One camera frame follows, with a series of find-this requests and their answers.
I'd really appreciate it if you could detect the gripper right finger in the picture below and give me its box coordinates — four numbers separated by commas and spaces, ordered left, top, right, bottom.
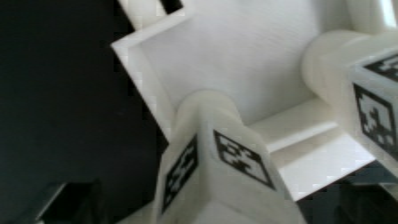
335, 182, 398, 224

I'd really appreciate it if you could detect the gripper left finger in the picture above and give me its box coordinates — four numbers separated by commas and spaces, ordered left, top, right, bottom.
35, 181, 106, 224

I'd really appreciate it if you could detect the white chair leg with tag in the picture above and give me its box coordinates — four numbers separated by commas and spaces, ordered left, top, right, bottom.
303, 30, 398, 176

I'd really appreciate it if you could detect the white chair seat part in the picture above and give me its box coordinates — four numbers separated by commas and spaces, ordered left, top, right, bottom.
111, 0, 398, 141

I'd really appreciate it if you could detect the white obstacle fence wall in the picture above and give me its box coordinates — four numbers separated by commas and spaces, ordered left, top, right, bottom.
273, 129, 398, 224

